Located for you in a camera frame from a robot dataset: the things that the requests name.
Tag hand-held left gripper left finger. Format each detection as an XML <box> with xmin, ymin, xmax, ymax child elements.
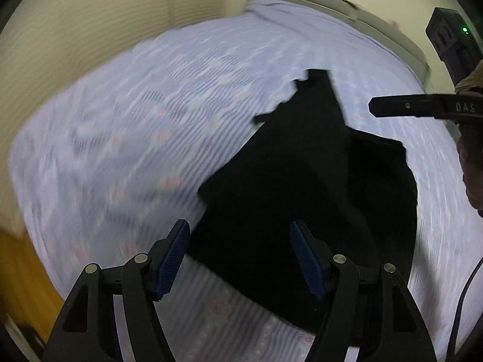
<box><xmin>41</xmin><ymin>219</ymin><xmax>190</xmax><ymax>362</ymax></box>

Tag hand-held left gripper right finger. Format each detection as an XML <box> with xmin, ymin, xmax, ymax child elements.
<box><xmin>290</xmin><ymin>219</ymin><xmax>438</xmax><ymax>362</ymax></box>

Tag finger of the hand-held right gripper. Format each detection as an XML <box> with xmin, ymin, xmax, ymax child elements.
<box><xmin>368</xmin><ymin>94</ymin><xmax>446</xmax><ymax>119</ymax></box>

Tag black pants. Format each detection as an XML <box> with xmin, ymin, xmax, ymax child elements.
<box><xmin>187</xmin><ymin>68</ymin><xmax>419</xmax><ymax>348</ymax></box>

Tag person's right hand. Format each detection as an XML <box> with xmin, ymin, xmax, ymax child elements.
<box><xmin>455</xmin><ymin>70</ymin><xmax>483</xmax><ymax>212</ymax></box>

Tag grey padded headboard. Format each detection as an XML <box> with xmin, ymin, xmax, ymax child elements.
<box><xmin>251</xmin><ymin>0</ymin><xmax>431</xmax><ymax>81</ymax></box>

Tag purple floral bed sheet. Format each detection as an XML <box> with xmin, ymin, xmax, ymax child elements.
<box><xmin>8</xmin><ymin>0</ymin><xmax>470</xmax><ymax>362</ymax></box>

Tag white louvered wardrobe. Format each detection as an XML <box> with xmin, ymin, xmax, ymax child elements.
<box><xmin>0</xmin><ymin>0</ymin><xmax>265</xmax><ymax>234</ymax></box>

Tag black cable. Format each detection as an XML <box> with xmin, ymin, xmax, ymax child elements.
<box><xmin>446</xmin><ymin>258</ymin><xmax>483</xmax><ymax>362</ymax></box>

